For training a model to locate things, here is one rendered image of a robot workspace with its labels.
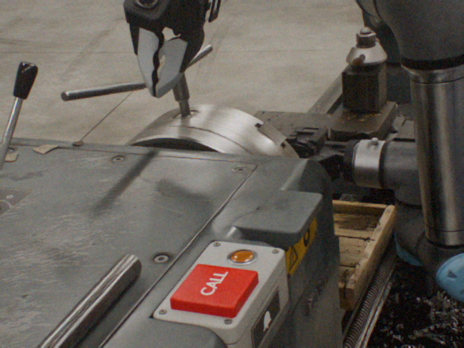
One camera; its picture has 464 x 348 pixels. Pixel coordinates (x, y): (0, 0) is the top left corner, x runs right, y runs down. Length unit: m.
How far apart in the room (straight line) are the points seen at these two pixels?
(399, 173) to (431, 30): 0.30
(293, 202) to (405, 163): 0.48
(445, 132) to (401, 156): 0.18
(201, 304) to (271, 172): 0.28
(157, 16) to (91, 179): 0.21
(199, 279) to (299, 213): 0.16
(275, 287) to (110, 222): 0.21
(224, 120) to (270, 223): 0.37
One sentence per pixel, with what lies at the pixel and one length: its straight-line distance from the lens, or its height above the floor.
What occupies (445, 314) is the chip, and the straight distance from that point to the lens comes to 1.97.
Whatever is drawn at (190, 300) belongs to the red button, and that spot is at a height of 1.27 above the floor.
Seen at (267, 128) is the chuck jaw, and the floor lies 1.19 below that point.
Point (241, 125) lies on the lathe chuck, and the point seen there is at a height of 1.22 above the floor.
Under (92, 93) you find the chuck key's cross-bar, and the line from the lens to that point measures 1.07.
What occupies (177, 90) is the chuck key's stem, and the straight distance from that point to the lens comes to 1.22.
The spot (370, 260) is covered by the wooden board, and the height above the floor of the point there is 0.90.
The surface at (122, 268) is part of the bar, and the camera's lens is 0.79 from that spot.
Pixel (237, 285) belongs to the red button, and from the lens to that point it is 0.76.
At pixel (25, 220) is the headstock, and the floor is 1.26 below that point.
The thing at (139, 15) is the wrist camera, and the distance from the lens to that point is 0.96.
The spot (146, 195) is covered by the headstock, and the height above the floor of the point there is 1.26.
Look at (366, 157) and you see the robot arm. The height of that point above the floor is 1.10.
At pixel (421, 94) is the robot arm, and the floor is 1.26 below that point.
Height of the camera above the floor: 1.66
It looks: 24 degrees down
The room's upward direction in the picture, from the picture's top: 6 degrees counter-clockwise
